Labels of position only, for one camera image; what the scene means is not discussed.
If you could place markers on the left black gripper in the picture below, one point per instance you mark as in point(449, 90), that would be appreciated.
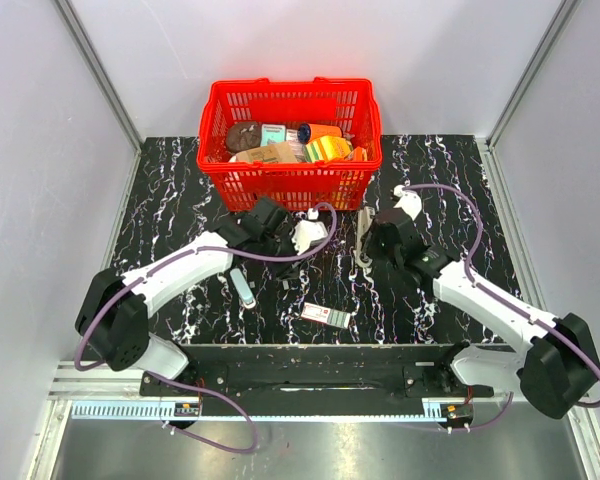
point(288, 269)

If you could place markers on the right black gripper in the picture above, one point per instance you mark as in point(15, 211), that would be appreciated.
point(371, 243)

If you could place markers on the beige stapler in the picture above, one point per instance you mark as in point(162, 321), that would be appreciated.
point(363, 222)

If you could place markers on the light blue stapler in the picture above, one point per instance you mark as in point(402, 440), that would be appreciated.
point(243, 289)

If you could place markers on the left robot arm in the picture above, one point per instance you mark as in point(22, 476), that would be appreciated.
point(114, 318)

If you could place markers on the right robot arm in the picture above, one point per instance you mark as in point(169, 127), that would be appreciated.
point(552, 361)

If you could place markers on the brown cardboard box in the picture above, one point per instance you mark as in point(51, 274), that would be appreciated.
point(276, 153)

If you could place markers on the red white staple box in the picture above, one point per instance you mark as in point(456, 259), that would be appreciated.
point(326, 316)

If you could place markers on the teal small box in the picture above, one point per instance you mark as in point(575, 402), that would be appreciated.
point(272, 134)

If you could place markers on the brown round cookie pack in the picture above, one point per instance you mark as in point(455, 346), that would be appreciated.
point(243, 136)

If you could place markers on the red plastic shopping basket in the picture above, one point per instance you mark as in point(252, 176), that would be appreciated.
point(347, 103)

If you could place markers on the yellow green striped box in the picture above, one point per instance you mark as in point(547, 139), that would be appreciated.
point(327, 149)

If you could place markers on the orange cylinder can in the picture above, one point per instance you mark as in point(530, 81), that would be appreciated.
point(309, 132)

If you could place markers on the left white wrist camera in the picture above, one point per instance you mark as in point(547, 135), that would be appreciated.
point(308, 232)

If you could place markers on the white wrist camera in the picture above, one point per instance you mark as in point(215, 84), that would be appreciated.
point(308, 232)
point(408, 201)

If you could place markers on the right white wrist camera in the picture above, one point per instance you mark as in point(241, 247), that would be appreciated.
point(408, 201)

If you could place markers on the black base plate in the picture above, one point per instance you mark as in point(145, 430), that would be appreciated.
point(311, 382)

